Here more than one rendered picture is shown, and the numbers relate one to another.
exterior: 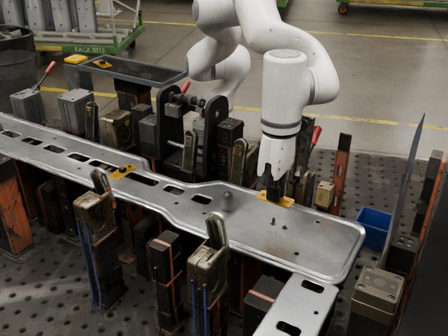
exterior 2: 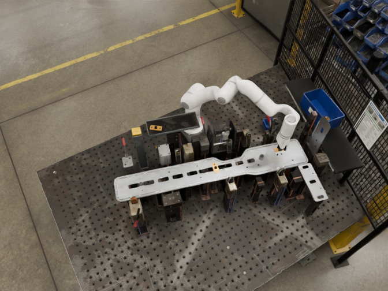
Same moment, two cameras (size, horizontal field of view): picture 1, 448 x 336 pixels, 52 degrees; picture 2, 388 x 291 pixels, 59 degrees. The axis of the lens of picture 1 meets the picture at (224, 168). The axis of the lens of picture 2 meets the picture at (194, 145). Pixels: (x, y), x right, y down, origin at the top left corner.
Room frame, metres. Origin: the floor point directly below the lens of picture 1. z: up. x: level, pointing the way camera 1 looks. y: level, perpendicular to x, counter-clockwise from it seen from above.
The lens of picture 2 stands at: (0.35, 1.27, 3.08)
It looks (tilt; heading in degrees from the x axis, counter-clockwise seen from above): 56 degrees down; 315
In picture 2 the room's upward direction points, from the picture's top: 1 degrees clockwise
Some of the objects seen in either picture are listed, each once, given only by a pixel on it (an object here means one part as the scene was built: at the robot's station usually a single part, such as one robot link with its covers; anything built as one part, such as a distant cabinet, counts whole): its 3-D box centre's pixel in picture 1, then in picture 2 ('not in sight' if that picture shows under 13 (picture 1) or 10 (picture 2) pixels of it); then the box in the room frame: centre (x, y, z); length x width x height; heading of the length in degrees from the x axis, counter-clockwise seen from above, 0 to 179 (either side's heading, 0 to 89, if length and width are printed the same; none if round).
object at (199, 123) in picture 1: (193, 166); (220, 146); (1.23, 0.10, 0.94); 0.18 x 0.13 x 0.49; 60
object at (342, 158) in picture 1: (333, 219); not in sight; (0.95, -0.28, 0.95); 0.03 x 0.01 x 0.50; 60
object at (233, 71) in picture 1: (225, 77); (194, 99); (1.61, -0.01, 1.10); 0.19 x 0.12 x 0.24; 102
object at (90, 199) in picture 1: (101, 249); (229, 196); (0.92, 0.32, 0.87); 0.12 x 0.09 x 0.35; 150
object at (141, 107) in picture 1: (147, 161); (194, 153); (1.34, 0.26, 0.90); 0.05 x 0.05 x 0.40; 60
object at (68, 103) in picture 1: (85, 149); (165, 165); (1.41, 0.49, 0.90); 0.13 x 0.10 x 0.41; 150
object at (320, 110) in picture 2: not in sight; (321, 109); (0.86, -0.62, 1.10); 0.30 x 0.17 x 0.13; 158
